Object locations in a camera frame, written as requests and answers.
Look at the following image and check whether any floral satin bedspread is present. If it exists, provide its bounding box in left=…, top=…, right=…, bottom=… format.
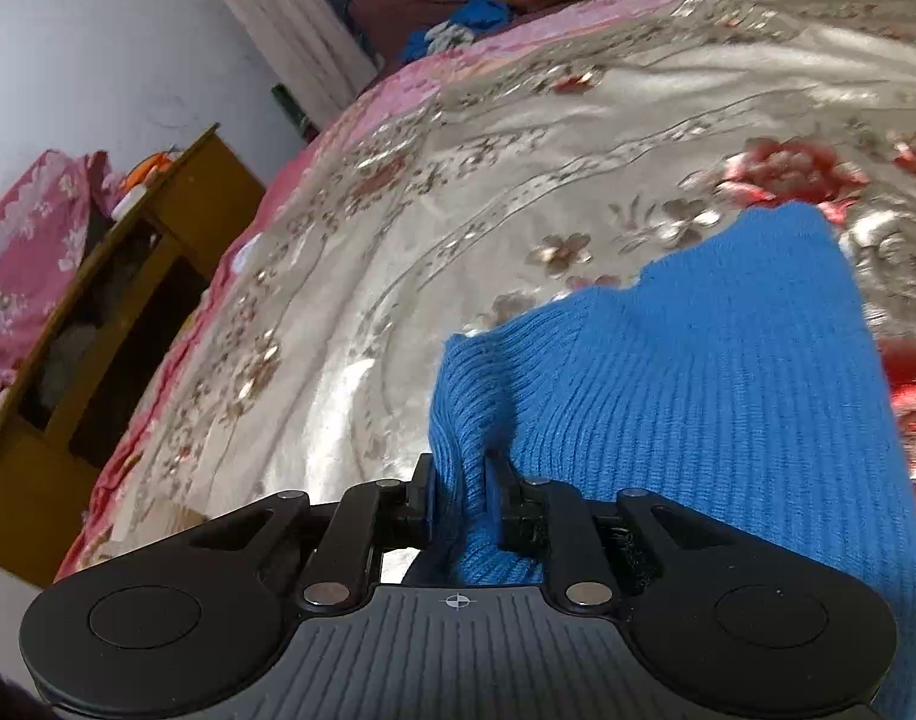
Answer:
left=53, top=0, right=916, bottom=586

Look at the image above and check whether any white grey cloth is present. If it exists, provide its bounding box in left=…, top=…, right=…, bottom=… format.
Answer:
left=424, top=21, right=468, bottom=55

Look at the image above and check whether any beige curtain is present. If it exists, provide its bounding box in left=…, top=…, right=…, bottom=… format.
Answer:
left=180, top=0, right=381, bottom=130

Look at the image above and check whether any orange object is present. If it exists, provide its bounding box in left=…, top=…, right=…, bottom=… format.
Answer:
left=124, top=152, right=176, bottom=185

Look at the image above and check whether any pink floral cloth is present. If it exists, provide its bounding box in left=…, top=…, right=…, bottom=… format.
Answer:
left=0, top=150, right=129, bottom=421

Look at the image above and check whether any maroon bed sheet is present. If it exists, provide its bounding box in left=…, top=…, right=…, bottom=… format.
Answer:
left=349, top=0, right=571, bottom=73

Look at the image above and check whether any pile of blue clothes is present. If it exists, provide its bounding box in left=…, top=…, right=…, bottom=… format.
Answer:
left=398, top=0, right=513, bottom=65

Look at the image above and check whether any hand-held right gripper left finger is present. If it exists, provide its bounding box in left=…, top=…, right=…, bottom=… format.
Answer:
left=188, top=454, right=434, bottom=614

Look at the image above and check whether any wooden side cabinet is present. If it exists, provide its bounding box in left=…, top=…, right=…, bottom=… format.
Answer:
left=0, top=124, right=268, bottom=587

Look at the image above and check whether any blue sweater with yellow stripe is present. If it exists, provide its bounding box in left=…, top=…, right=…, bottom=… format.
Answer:
left=402, top=202, right=916, bottom=720

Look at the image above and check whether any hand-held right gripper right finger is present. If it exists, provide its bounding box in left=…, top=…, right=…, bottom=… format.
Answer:
left=485, top=450, right=733, bottom=612

